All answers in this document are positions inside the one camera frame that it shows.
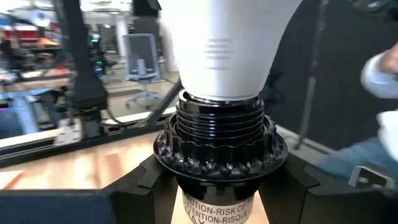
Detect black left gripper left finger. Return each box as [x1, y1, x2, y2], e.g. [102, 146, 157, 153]
[102, 154, 180, 224]

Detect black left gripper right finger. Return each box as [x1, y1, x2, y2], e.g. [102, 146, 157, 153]
[257, 151, 386, 224]

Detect wooden lamp with black socket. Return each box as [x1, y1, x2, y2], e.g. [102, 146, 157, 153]
[153, 89, 289, 224]

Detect white lightbulb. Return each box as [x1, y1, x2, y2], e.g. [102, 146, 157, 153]
[159, 0, 303, 101]

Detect person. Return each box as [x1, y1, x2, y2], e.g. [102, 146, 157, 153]
[317, 42, 398, 183]

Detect grey office chair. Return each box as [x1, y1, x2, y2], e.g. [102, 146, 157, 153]
[123, 33, 165, 110]

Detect silver frame bracket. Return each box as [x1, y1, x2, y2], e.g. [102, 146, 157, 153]
[348, 166, 396, 190]
[54, 118, 83, 146]

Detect black aluminium table frame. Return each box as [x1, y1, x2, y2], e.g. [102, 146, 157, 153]
[0, 0, 184, 169]

